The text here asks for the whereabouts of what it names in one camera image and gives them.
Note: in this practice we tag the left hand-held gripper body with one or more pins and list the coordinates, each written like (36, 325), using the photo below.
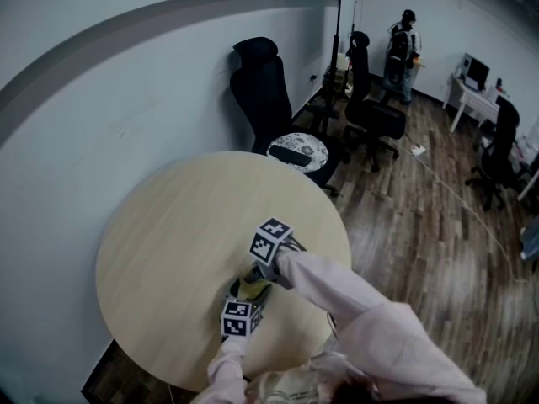
(238, 318)

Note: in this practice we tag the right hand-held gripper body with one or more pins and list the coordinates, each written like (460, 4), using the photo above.
(269, 242)

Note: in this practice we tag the small pale yellow piece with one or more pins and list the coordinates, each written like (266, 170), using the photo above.
(248, 290)

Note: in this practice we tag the person's right forearm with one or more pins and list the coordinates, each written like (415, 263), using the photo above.
(328, 284)

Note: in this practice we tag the person's left forearm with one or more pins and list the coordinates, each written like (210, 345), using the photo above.
(227, 368)

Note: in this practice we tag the black chair armrest pad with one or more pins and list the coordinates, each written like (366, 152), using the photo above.
(290, 156)

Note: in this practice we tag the person's pink striped shirt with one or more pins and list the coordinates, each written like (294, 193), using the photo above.
(295, 387)

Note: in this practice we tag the floral round seat cushion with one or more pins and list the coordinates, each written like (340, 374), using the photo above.
(318, 150)

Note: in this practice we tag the black office chair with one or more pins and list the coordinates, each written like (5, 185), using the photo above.
(372, 114)
(261, 93)
(503, 154)

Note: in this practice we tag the white power strip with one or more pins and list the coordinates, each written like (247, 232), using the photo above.
(417, 149)

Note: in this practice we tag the yellowish storage box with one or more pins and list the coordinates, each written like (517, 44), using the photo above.
(343, 74)

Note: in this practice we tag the black framed board stand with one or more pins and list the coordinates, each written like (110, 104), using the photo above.
(335, 57)

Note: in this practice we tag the white desk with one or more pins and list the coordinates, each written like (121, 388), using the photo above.
(473, 101)

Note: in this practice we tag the bluish grey bundle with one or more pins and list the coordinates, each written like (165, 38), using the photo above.
(531, 246)

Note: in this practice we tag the computer monitor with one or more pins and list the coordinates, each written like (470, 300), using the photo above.
(476, 73)

